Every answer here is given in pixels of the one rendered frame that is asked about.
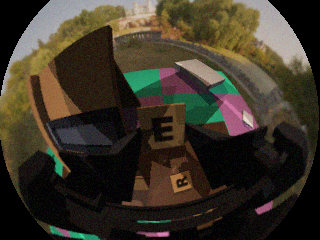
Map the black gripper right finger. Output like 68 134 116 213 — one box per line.
184 121 268 191

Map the beige flat rectangular box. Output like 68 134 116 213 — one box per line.
175 59 227 92

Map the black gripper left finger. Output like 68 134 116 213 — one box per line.
59 127 143 203

